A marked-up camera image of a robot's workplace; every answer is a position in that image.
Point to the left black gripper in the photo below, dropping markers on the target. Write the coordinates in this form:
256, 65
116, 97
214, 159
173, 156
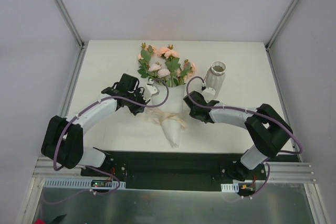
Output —
139, 102

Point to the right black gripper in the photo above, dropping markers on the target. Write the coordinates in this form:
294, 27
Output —
190, 100

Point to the cream printed ribbon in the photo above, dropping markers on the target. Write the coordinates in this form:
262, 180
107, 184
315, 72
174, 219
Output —
157, 116

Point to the pink flower bouquet white wrap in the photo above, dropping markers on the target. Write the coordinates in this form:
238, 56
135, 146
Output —
170, 74

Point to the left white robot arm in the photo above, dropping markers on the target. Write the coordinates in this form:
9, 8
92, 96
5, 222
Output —
64, 138

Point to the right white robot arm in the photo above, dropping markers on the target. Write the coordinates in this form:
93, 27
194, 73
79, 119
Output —
268, 131

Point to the white ribbed ceramic vase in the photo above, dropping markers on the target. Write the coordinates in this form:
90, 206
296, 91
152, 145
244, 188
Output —
215, 76

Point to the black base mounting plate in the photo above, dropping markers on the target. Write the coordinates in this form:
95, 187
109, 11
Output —
178, 171

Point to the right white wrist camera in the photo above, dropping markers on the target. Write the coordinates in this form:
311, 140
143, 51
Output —
208, 93

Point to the left aluminium frame post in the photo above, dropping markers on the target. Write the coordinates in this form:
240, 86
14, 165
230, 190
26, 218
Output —
70, 23

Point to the aluminium frame post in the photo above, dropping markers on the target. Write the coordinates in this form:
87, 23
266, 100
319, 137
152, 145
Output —
281, 24
70, 23

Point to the right white cable duct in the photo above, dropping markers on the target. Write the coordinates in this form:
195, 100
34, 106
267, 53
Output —
237, 187

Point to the white cable duct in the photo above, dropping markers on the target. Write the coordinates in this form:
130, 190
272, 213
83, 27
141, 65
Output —
73, 183
237, 187

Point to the left white cable duct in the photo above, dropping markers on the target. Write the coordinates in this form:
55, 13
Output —
73, 183

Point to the right aluminium frame post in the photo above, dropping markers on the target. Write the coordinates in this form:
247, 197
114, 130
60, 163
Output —
281, 24

